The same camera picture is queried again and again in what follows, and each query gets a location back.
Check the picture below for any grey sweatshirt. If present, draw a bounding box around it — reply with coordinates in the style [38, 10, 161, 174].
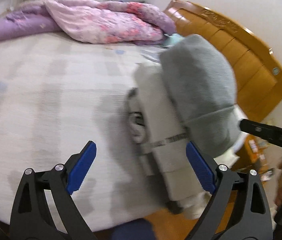
[159, 34, 240, 158]

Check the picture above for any folded white printed clothes stack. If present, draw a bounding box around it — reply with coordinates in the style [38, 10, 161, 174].
[126, 63, 210, 219]

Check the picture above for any wooden nightstand with items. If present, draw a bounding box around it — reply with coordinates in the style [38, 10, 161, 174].
[231, 134, 281, 184]

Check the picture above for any wooden headboard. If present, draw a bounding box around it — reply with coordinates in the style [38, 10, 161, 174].
[164, 0, 282, 122]

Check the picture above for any white plush bed blanket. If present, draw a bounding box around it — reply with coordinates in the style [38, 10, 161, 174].
[0, 33, 165, 231]

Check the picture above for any teal striped pillow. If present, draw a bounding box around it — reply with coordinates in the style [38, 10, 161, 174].
[162, 33, 184, 49]

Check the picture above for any pink purple floral quilt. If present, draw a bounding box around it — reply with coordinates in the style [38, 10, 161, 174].
[0, 0, 176, 45]

